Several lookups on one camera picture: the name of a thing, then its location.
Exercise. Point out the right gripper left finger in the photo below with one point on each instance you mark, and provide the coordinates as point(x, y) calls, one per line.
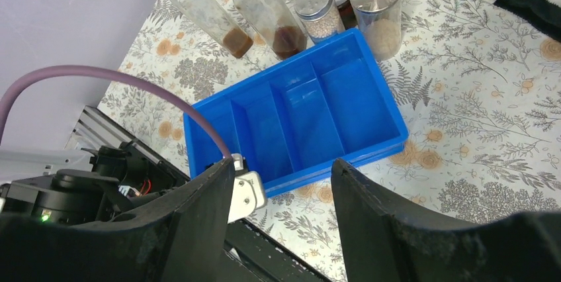
point(178, 236)

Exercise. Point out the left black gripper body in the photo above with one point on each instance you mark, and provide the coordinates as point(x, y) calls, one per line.
point(77, 186)

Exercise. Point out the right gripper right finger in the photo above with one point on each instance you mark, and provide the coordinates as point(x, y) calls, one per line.
point(386, 237)

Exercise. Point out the blue divided plastic bin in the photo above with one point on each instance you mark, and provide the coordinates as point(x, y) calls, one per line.
point(292, 120)

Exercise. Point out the glass oil bottle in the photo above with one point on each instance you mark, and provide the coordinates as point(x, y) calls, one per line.
point(212, 18)
point(274, 22)

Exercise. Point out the tall glass spice canister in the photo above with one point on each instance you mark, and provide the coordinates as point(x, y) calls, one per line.
point(380, 22)

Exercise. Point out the metal lid shaker jar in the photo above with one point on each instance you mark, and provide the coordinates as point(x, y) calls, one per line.
point(320, 18)

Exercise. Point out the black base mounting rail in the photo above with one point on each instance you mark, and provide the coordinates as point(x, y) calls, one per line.
point(249, 253)

